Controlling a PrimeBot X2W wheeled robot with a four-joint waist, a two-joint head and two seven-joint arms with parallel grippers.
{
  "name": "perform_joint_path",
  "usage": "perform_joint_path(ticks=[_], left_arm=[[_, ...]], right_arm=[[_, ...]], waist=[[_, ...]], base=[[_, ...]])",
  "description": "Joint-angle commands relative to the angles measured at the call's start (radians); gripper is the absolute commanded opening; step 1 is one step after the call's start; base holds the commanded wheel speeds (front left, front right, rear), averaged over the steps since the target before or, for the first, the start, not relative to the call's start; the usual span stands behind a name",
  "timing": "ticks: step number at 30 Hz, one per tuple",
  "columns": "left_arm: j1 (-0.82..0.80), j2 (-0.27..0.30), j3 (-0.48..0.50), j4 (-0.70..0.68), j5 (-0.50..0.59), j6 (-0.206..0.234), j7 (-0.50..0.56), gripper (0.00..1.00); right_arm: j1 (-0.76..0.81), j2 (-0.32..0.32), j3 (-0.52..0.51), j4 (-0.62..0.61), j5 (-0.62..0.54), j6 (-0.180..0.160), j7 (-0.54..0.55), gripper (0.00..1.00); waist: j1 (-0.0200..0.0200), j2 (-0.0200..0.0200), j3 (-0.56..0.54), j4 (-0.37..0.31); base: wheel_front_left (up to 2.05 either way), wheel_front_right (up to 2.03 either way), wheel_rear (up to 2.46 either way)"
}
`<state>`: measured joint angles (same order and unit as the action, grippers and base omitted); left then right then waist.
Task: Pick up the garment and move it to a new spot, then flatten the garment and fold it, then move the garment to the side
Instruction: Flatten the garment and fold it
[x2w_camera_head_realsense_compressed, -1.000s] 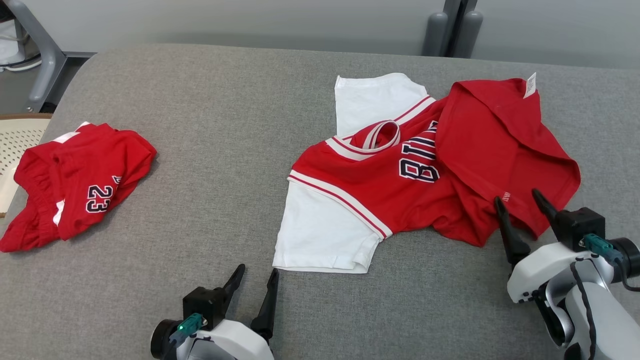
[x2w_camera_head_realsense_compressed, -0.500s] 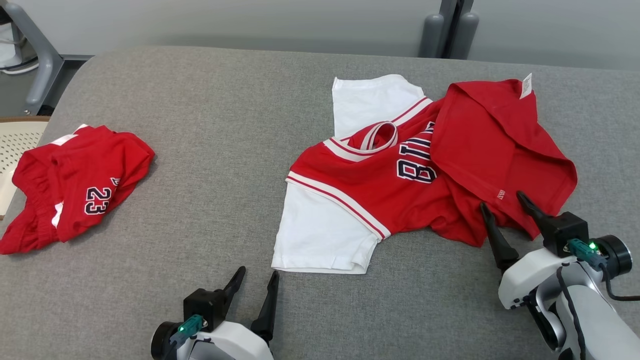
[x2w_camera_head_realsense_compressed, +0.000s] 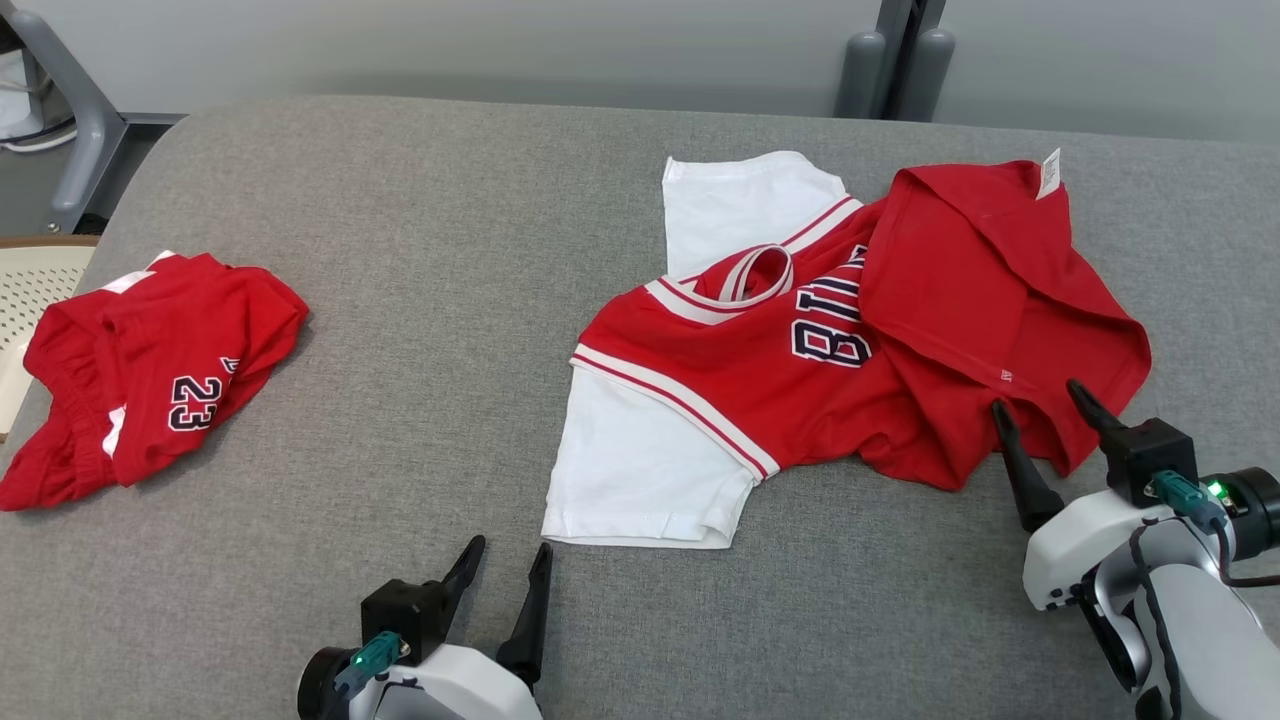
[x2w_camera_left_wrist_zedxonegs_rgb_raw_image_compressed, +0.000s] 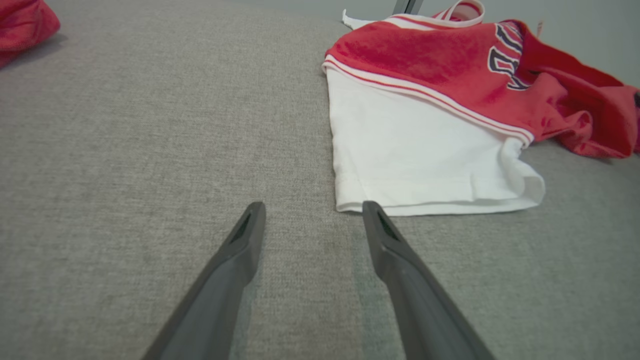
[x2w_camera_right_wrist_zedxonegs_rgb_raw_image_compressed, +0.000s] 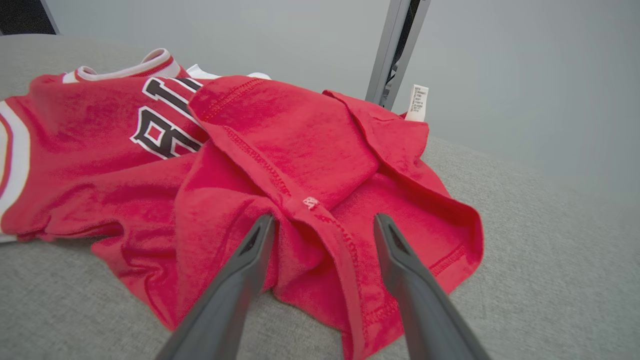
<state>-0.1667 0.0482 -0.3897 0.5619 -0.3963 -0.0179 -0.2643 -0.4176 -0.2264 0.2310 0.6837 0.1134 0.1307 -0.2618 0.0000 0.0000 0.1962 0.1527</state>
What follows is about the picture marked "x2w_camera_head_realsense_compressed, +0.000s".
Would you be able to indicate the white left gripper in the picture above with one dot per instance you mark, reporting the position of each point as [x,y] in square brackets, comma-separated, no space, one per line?
[450,690]

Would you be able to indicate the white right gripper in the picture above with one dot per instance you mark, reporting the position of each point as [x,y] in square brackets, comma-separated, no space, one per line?
[1070,545]

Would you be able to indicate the red white basketball jersey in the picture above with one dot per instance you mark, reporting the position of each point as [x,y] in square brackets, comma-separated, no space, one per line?
[760,370]

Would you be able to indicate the red basketball shorts number 23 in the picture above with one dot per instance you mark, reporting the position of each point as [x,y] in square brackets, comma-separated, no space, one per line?
[200,330]

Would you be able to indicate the grey fabric sofa cushion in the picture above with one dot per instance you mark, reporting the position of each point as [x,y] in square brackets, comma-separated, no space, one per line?
[430,400]

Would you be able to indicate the beige perforated seat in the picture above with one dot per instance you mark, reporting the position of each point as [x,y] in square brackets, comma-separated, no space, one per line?
[35,290]

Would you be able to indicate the white round floor base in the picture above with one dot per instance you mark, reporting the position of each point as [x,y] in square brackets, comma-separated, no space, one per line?
[25,110]

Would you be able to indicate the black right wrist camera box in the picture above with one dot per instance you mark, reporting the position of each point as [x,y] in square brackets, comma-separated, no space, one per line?
[1150,455]

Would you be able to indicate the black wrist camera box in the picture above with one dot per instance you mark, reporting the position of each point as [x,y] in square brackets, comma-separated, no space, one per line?
[400,615]
[1150,455]

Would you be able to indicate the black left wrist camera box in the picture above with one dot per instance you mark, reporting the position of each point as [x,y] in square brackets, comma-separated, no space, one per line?
[400,615]

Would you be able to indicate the grey vertical partition post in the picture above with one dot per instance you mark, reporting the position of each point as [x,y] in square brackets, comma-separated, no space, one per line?
[905,50]

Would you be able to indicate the grey metal tube frame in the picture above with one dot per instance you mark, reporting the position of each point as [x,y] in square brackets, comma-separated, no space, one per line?
[90,130]

